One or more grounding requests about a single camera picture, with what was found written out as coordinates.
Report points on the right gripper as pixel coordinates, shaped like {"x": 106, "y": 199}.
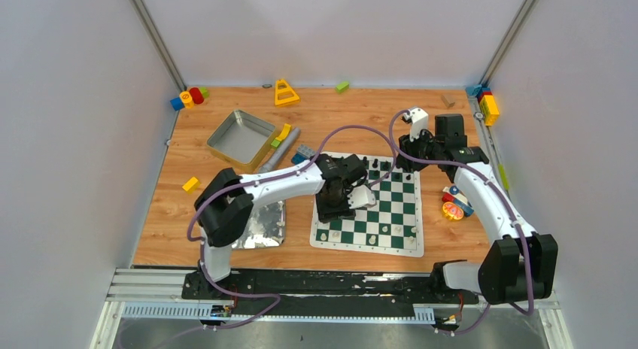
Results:
{"x": 408, "y": 164}

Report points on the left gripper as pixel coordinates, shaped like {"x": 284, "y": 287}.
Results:
{"x": 330, "y": 206}

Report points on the green white chess board mat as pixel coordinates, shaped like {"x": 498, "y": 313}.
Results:
{"x": 393, "y": 227}

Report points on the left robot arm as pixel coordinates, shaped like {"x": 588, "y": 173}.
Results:
{"x": 224, "y": 208}

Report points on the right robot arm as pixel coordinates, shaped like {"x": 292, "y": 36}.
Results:
{"x": 520, "y": 264}

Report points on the brown wooden block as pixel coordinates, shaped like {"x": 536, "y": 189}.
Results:
{"x": 448, "y": 101}

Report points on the grey and blue brick stack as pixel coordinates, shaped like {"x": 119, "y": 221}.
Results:
{"x": 303, "y": 153}

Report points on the grey toy microphone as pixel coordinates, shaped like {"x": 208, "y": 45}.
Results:
{"x": 275, "y": 159}

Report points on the silver tin lid tray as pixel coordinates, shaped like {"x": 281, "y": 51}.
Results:
{"x": 266, "y": 228}

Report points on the coloured brick stack right corner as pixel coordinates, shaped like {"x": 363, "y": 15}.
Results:
{"x": 486, "y": 102}

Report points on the green block at back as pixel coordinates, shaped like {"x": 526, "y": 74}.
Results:
{"x": 342, "y": 87}

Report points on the square metal tin box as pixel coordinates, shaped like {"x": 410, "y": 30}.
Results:
{"x": 242, "y": 140}

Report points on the yellow triangle toy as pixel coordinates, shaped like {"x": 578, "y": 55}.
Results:
{"x": 285, "y": 94}

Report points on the yellow cube block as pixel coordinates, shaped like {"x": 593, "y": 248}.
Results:
{"x": 191, "y": 185}

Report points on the coloured blocks cluster left corner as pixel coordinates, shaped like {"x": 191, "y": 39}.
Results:
{"x": 190, "y": 98}

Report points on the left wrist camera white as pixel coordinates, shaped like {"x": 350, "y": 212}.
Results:
{"x": 361, "y": 197}

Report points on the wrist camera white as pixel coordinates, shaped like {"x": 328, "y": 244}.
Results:
{"x": 361, "y": 197}
{"x": 418, "y": 119}

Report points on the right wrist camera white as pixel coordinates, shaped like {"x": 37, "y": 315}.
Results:
{"x": 418, "y": 119}

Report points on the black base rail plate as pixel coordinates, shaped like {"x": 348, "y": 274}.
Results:
{"x": 326, "y": 294}

